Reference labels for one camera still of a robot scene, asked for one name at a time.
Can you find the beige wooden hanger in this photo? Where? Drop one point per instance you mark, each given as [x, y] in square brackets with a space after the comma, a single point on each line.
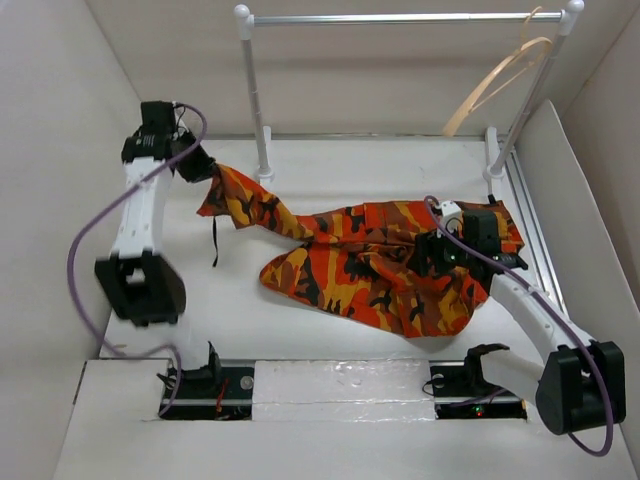
[525, 57]

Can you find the orange camouflage trousers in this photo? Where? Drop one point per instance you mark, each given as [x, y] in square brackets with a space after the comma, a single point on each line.
[353, 261]

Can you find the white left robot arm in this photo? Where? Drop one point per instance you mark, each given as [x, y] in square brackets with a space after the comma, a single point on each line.
[141, 285]

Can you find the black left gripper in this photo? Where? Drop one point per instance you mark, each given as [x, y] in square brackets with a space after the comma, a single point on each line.
[206, 168]

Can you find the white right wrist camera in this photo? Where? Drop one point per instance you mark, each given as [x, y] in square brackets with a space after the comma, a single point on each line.
[450, 215]

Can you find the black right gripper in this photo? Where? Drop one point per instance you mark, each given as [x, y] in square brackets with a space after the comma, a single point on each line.
[429, 243]

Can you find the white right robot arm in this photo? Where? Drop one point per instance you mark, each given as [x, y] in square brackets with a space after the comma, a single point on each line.
[580, 383]

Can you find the white clothes rack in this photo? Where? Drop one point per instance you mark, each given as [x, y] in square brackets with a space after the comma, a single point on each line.
[391, 69]

